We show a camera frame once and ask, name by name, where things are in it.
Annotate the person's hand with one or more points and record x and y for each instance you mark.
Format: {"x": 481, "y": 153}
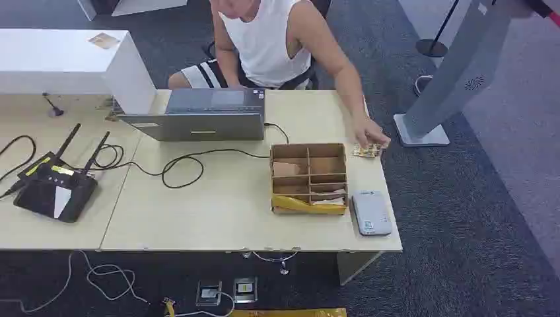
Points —
{"x": 369, "y": 132}

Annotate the printed card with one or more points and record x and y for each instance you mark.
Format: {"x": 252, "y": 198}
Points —
{"x": 366, "y": 151}

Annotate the wooden card box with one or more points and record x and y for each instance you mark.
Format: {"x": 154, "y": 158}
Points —
{"x": 309, "y": 179}

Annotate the grey card reader device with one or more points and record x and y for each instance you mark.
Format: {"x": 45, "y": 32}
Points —
{"x": 371, "y": 213}

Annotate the brown envelope in box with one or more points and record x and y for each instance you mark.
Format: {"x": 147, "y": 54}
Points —
{"x": 285, "y": 169}

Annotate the grey kiosk stand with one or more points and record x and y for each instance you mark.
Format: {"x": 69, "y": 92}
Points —
{"x": 455, "y": 74}

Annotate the person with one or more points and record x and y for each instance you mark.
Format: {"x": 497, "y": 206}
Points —
{"x": 262, "y": 43}

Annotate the grey laptop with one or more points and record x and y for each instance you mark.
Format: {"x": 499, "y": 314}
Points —
{"x": 205, "y": 116}

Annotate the yellow floor tape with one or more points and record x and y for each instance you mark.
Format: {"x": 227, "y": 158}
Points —
{"x": 288, "y": 313}

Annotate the silver floor socket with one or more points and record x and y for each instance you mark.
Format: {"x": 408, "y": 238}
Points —
{"x": 245, "y": 289}
{"x": 208, "y": 292}

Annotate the white cabinet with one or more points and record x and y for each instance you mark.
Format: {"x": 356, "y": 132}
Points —
{"x": 65, "y": 65}

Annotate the small black desk antenna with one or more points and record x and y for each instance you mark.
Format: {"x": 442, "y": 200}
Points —
{"x": 53, "y": 107}

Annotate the black router with antennas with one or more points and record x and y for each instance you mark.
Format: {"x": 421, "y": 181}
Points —
{"x": 54, "y": 188}

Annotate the black stanchion post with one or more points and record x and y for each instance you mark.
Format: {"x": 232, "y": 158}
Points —
{"x": 434, "y": 41}

